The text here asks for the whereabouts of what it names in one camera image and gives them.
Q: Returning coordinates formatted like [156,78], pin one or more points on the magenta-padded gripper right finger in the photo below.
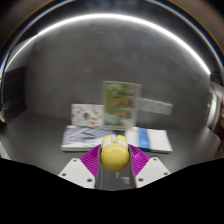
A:
[139,160]

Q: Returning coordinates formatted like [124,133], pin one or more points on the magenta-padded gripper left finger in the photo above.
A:
[88,160]

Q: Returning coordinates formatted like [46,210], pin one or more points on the yellow computer mouse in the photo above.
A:
[114,156]

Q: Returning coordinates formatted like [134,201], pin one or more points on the black mouse pad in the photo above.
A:
[115,181]

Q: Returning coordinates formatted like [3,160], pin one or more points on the striped blue-white book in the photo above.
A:
[83,137]

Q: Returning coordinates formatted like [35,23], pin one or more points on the white book with blue band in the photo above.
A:
[151,139]

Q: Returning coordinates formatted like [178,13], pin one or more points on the green standing sign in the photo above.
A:
[120,103]

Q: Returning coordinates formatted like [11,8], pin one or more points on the curved white light strip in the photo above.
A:
[110,15]

